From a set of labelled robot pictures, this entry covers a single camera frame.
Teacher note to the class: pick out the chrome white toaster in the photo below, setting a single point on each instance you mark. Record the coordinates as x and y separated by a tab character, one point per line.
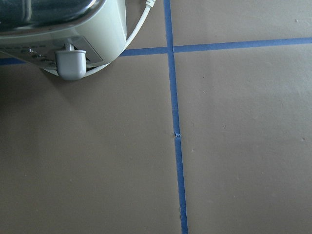
68	37

